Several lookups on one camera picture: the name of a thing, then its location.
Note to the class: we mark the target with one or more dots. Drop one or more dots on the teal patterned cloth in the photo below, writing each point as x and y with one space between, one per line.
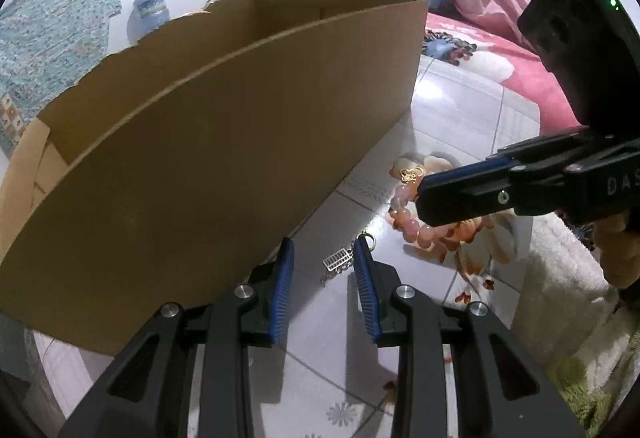
50 27

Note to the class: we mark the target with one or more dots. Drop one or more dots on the pink floral bedsheet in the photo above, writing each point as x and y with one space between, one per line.
530 82

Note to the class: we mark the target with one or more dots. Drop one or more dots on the blue water jug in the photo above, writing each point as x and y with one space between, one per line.
150 15

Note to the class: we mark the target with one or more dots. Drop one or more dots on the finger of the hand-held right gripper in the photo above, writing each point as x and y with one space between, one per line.
465 198
545 143

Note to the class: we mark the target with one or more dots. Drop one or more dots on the brown cardboard box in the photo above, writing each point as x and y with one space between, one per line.
200 178

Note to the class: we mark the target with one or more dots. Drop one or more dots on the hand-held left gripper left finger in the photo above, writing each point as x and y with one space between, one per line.
281 293

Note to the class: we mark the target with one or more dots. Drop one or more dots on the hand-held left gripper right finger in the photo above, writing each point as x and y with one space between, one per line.
367 293

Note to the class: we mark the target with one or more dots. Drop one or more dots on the person's right hand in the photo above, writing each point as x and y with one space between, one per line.
620 253

